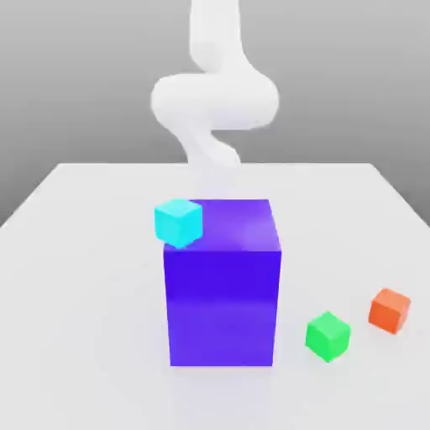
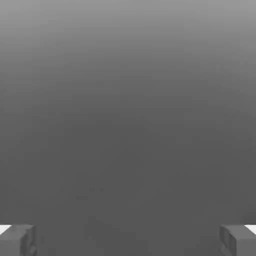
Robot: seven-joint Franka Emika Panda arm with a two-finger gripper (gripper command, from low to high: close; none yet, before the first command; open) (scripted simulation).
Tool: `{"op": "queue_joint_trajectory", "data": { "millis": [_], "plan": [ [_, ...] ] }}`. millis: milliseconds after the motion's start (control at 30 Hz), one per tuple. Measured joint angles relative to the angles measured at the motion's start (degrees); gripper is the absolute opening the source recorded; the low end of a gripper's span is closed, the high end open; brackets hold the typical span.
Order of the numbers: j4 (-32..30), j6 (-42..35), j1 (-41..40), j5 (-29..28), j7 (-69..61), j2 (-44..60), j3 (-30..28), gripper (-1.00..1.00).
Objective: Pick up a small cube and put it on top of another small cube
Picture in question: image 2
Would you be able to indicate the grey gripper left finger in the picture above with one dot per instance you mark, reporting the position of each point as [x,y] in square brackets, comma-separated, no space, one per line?
[14,242]

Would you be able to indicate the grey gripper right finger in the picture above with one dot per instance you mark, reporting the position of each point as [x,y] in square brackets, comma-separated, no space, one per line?
[242,242]

